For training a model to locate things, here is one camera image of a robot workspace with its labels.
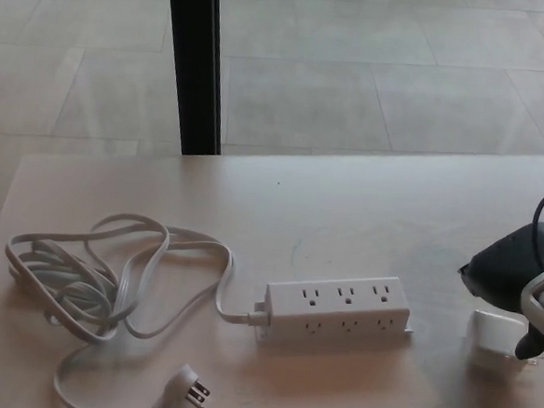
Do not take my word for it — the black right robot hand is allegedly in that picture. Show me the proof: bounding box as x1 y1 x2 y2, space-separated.
451 215 544 362

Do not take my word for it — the white square charger adapter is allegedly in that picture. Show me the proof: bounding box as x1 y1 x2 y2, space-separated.
465 309 539 373

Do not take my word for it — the white six-outlet power strip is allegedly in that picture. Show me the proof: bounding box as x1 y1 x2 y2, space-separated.
251 266 418 357

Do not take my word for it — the white power cord with plug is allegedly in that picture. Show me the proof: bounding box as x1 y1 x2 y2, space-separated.
0 204 272 408

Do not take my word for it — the black vertical window frame post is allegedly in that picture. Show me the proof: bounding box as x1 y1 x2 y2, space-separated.
156 0 233 157

